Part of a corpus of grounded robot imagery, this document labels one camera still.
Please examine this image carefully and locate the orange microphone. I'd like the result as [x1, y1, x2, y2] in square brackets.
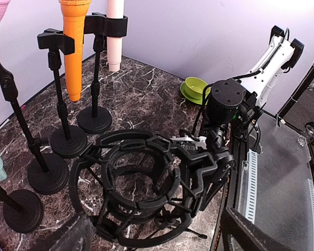
[59, 0, 91, 102]

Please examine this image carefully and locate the black front rail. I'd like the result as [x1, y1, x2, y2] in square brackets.
[209, 125, 249, 251]

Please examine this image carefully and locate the black stand under cream microphone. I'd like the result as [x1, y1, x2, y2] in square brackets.
[76, 12, 128, 134]

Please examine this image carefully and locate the white slotted cable duct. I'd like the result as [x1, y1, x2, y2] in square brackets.
[242, 149, 314, 250]

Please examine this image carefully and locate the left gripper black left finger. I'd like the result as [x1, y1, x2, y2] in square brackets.
[49, 213, 96, 250]

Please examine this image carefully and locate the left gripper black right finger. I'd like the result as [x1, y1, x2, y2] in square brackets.
[220, 208, 293, 251]

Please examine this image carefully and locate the cream white microphone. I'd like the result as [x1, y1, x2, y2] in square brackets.
[106, 0, 125, 72]

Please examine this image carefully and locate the black stand under mint microphone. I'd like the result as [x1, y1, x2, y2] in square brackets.
[0, 186, 44, 234]

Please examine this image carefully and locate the black stand under pink microphone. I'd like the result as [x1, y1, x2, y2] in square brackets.
[0, 62, 69, 195]

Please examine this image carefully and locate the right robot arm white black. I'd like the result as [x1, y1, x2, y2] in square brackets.
[193, 26, 305, 152]

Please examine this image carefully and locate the green bowl on saucer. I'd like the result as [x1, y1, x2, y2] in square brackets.
[180, 77, 207, 105]

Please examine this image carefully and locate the right black corner post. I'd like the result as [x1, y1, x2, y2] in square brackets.
[276, 62, 314, 127]

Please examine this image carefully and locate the black stand under orange microphone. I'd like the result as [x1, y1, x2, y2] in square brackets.
[37, 29, 87, 159]

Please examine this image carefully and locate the black tripod stand with shock mount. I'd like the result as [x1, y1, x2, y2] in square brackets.
[69, 130, 235, 248]

